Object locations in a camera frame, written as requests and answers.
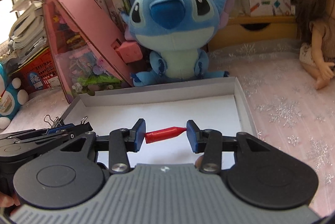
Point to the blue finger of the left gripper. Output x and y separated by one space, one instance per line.
60 128

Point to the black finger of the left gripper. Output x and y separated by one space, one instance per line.
77 130

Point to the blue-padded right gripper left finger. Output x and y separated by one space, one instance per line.
122 141

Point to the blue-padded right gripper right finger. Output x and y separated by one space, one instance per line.
208 142

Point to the red crayon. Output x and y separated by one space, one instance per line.
163 134

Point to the black binder clip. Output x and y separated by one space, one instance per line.
53 122
84 121

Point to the brown acorn nut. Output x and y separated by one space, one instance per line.
198 162

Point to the person's hand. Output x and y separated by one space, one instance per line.
8 201

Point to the black binder clip on tray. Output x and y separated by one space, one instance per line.
53 122

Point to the white cardboard tray box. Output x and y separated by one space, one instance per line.
217 103

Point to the Doraemon plush toy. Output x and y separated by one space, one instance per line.
12 98

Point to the red plastic crate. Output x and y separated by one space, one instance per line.
39 73

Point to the pink triangular toy house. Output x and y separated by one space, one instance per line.
89 51

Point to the stack of papers and books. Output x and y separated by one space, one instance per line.
27 36

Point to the wooden drawer organizer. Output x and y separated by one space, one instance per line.
245 29

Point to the Stitch plush toy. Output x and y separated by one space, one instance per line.
175 32

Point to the brown-haired doll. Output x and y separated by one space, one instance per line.
315 20

